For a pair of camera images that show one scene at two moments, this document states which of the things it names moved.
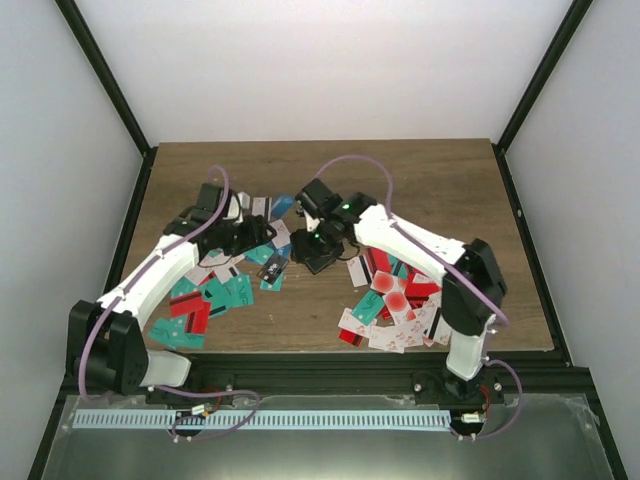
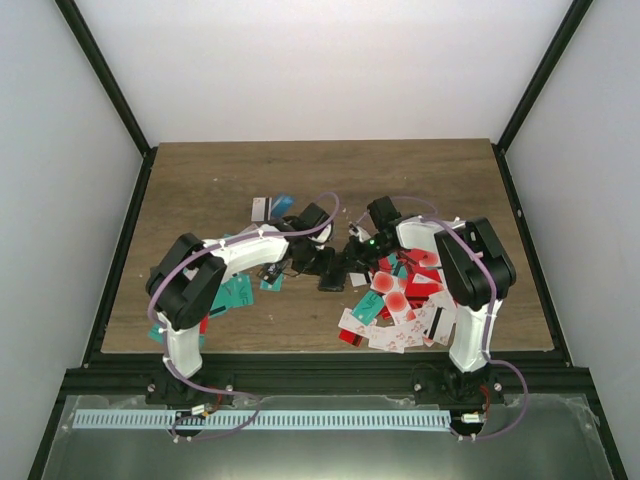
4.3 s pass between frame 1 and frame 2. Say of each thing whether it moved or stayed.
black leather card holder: moved
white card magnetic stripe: stayed
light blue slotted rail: stayed
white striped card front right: stayed
